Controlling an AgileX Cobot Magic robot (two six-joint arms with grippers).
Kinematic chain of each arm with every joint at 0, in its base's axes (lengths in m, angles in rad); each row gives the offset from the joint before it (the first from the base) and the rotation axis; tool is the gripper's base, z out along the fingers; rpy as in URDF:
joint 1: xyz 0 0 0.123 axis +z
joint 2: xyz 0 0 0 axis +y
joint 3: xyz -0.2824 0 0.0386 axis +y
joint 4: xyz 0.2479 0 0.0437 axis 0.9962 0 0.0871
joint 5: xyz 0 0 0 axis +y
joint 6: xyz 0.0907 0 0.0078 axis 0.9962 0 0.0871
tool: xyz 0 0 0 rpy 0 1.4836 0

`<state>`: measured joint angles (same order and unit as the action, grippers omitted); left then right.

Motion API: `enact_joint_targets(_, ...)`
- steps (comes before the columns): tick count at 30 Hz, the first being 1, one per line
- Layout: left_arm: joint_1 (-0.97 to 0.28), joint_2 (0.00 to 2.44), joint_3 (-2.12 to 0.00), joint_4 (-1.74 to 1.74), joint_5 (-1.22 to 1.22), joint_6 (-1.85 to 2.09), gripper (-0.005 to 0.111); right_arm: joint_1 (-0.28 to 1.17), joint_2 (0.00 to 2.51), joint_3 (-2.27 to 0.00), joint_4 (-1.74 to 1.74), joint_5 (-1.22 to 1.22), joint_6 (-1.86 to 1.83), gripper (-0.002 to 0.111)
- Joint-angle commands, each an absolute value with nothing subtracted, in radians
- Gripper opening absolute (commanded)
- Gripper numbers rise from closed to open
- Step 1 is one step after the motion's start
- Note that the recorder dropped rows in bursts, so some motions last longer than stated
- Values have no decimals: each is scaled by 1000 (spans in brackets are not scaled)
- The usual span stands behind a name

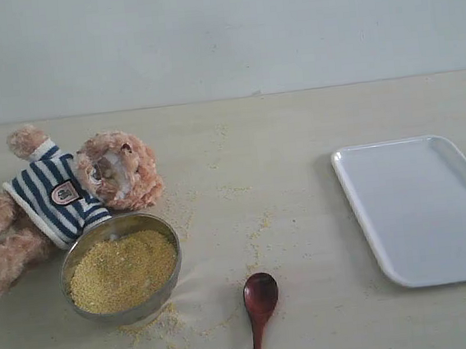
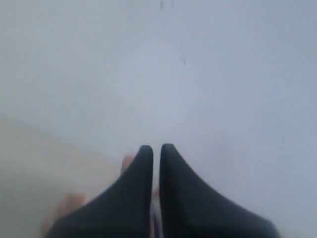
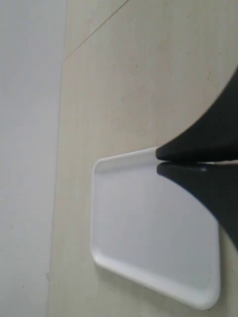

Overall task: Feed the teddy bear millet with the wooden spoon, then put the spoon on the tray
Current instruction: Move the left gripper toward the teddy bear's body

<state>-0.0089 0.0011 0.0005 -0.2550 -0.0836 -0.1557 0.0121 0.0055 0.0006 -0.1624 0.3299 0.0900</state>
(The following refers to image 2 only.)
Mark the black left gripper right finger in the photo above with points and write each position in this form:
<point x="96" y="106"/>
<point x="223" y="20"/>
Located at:
<point x="190" y="208"/>

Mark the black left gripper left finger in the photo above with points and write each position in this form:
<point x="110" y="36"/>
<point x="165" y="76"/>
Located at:
<point x="119" y="198"/>

